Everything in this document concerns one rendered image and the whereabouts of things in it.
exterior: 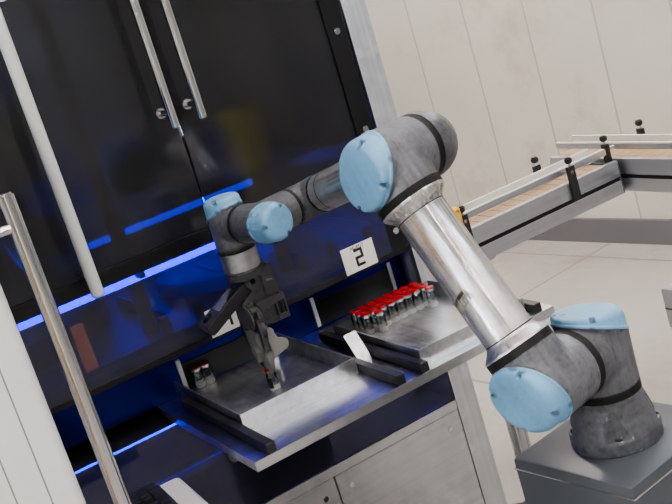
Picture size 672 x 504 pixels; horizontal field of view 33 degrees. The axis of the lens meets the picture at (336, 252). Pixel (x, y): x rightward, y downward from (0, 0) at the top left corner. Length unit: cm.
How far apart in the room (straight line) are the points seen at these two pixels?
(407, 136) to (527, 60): 373
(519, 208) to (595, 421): 111
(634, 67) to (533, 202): 227
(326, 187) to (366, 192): 33
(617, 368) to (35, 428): 88
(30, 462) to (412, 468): 119
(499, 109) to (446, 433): 322
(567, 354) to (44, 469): 79
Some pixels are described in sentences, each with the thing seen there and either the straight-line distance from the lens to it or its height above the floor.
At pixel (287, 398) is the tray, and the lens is 214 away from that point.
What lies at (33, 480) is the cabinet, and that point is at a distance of 169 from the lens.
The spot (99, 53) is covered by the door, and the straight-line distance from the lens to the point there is 224.
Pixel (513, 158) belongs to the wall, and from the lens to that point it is 574.
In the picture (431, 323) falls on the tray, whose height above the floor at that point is 88.
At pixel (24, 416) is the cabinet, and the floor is 118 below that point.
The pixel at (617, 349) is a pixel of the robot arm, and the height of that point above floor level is 96.
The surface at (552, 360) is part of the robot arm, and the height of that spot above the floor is 100.
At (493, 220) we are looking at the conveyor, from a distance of 281.
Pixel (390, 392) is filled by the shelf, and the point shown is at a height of 88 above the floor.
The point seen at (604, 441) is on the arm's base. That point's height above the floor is 82.
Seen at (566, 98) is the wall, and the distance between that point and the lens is 538.
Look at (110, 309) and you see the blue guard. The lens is 225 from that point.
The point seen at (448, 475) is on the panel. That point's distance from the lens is 271.
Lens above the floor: 166
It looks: 14 degrees down
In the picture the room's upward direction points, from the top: 17 degrees counter-clockwise
